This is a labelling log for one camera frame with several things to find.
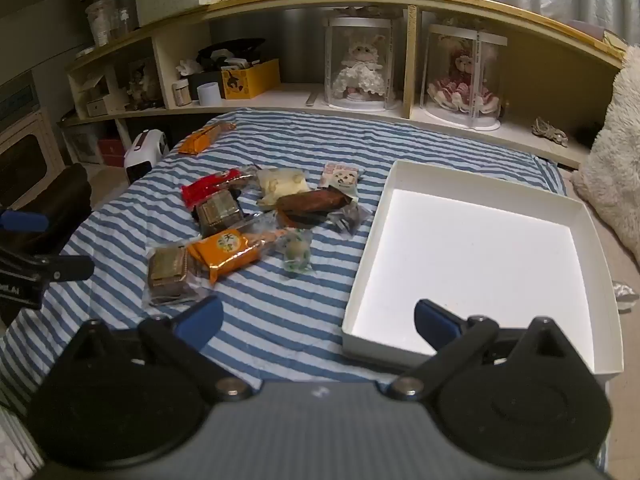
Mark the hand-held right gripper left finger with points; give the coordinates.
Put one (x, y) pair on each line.
(200, 320)

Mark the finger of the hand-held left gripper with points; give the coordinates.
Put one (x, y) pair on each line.
(20, 220)
(65, 267)

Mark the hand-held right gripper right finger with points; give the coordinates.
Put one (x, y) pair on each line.
(436, 321)

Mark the square brown cake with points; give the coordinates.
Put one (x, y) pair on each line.
(220, 212)
(167, 272)

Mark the orange snack packet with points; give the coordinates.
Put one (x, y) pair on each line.
(200, 140)
(225, 255)

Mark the white shallow cardboard box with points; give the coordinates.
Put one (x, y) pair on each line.
(475, 260)

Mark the red snack packet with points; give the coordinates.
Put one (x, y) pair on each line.
(210, 187)

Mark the small dark clear packet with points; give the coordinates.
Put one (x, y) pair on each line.
(350, 217)

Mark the cream yellow pastry packet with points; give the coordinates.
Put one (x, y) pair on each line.
(282, 185)

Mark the brown long snack packet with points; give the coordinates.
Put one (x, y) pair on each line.
(312, 203)

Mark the pink dog print packet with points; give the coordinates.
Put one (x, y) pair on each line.
(342, 176)

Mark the dark cloth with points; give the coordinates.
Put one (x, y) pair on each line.
(65, 200)

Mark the blue striped blanket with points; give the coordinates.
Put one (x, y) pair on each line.
(280, 320)

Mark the red box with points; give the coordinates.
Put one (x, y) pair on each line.
(111, 151)

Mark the small beige box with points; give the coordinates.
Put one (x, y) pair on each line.
(96, 107)

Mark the white small heater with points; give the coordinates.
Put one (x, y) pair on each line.
(147, 147)

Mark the small figurine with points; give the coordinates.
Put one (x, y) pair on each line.
(141, 87)

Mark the beige mattress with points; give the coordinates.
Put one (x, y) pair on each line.
(607, 255)

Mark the crumpled foil wrapper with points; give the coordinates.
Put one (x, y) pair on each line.
(625, 295)

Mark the white labelled jar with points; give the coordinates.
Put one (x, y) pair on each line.
(182, 93)

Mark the clear plastic cup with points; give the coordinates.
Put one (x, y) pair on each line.
(99, 25)

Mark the small ornament on shelf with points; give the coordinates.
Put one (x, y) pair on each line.
(549, 131)

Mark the clear glass jar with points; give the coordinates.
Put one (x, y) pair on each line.
(123, 22)

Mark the white cylinder cup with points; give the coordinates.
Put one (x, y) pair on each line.
(208, 93)

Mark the white crumpled tissue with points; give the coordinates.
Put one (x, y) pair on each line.
(190, 67)

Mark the pink dress doll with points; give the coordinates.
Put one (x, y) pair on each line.
(462, 82)

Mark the yellow box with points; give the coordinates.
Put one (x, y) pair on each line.
(250, 82)

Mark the white fluffy pillow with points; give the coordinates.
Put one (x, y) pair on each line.
(620, 160)

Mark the white dress doll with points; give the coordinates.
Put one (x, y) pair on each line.
(361, 67)

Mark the black bag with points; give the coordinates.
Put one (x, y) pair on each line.
(230, 50)

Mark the clear doll case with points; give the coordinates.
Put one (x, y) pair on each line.
(492, 40)
(332, 25)

